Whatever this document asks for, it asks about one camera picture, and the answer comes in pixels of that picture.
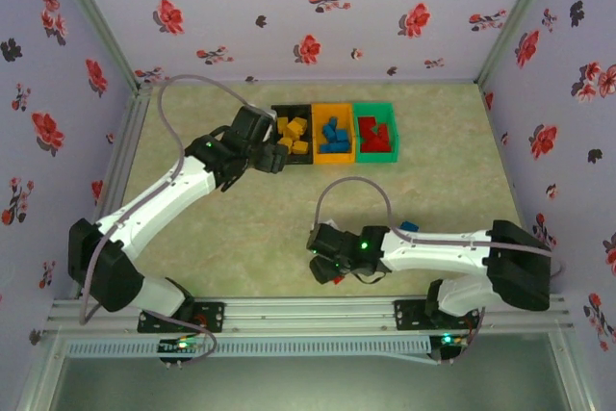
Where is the black plastic bin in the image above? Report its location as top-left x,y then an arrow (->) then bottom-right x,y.
269,103 -> 315,167

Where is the orange plastic bin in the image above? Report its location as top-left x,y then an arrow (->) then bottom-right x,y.
311,102 -> 358,166

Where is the green plastic bin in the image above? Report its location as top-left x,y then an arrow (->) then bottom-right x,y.
353,101 -> 400,165

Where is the left circuit board with LED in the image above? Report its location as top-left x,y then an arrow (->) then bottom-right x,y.
157,337 -> 206,355

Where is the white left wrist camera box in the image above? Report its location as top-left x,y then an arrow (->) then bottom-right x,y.
262,110 -> 280,143

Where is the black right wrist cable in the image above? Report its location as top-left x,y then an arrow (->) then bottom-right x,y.
352,270 -> 390,287

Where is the aluminium mounting rail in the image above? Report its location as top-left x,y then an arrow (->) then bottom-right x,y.
47,295 -> 574,334

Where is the lavender left arm cable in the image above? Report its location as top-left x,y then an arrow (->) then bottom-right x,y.
78,73 -> 264,364

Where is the grey slotted cable duct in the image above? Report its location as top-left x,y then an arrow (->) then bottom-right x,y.
64,337 -> 432,360

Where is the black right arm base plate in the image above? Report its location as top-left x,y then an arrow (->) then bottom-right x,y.
393,298 -> 482,330

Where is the aluminium side rail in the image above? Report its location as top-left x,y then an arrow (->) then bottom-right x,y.
89,85 -> 154,229

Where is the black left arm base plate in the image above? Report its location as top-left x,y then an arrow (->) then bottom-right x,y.
138,301 -> 226,334

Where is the aluminium corner post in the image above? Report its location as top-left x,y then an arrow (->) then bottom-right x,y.
474,0 -> 565,92
45,0 -> 153,92

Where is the aluminium lower frame post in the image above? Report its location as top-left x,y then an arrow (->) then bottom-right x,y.
13,331 -> 71,411
548,331 -> 598,411

